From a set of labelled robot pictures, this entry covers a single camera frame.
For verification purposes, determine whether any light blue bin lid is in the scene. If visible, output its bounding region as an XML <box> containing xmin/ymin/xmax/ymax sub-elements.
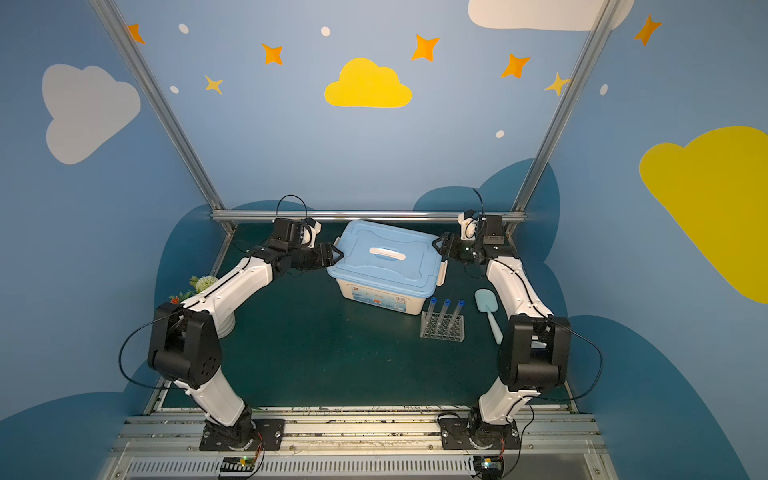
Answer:
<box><xmin>327</xmin><ymin>220</ymin><xmax>442</xmax><ymax>298</ymax></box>

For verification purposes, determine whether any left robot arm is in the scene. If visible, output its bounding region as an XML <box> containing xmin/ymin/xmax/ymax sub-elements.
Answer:
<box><xmin>144</xmin><ymin>217</ymin><xmax>343</xmax><ymax>450</ymax></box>

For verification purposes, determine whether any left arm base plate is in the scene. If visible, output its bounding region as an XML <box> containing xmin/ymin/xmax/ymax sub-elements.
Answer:
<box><xmin>199</xmin><ymin>418</ymin><xmax>285</xmax><ymax>452</ymax></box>

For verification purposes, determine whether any clear test tube rack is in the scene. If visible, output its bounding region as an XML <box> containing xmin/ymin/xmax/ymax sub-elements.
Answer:
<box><xmin>420</xmin><ymin>311</ymin><xmax>465</xmax><ymax>342</ymax></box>

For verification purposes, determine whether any potted artificial flower plant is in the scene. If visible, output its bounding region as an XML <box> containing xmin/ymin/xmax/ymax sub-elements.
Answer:
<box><xmin>168</xmin><ymin>275</ymin><xmax>236</xmax><ymax>338</ymax></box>

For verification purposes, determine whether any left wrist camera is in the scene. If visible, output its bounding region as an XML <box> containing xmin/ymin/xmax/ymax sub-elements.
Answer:
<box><xmin>301</xmin><ymin>217</ymin><xmax>322</xmax><ymax>249</ymax></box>

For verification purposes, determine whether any aluminium frame rail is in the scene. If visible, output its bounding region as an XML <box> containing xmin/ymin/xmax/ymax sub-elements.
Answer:
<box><xmin>211</xmin><ymin>208</ymin><xmax>527</xmax><ymax>224</ymax></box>

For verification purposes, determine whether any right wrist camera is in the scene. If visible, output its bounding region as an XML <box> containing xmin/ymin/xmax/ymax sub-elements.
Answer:
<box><xmin>458</xmin><ymin>209</ymin><xmax>481</xmax><ymax>241</ymax></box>

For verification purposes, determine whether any light blue plastic scoop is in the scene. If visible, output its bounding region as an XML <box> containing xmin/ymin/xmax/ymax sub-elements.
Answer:
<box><xmin>474</xmin><ymin>289</ymin><xmax>503</xmax><ymax>345</ymax></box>

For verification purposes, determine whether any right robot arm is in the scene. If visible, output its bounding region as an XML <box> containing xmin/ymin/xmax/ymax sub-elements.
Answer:
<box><xmin>433</xmin><ymin>210</ymin><xmax>586</xmax><ymax>436</ymax></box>

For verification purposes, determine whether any white plastic storage bin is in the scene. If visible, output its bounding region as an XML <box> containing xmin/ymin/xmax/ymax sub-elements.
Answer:
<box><xmin>335</xmin><ymin>260</ymin><xmax>444</xmax><ymax>315</ymax></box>

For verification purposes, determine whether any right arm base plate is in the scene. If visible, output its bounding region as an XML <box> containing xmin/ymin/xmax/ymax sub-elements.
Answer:
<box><xmin>437</xmin><ymin>415</ymin><xmax>521</xmax><ymax>450</ymax></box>

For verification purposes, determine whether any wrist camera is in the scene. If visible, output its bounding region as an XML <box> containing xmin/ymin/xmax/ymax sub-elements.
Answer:
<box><xmin>301</xmin><ymin>217</ymin><xmax>322</xmax><ymax>249</ymax></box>
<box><xmin>458</xmin><ymin>209</ymin><xmax>481</xmax><ymax>241</ymax></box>

